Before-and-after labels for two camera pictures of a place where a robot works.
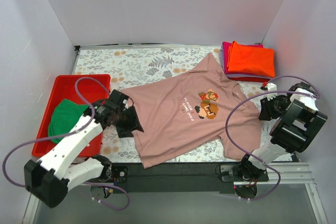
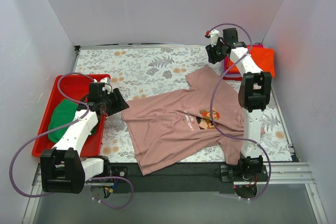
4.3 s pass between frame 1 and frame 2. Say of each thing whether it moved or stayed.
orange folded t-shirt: stayed
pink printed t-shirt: moved
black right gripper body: moved
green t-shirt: stayed
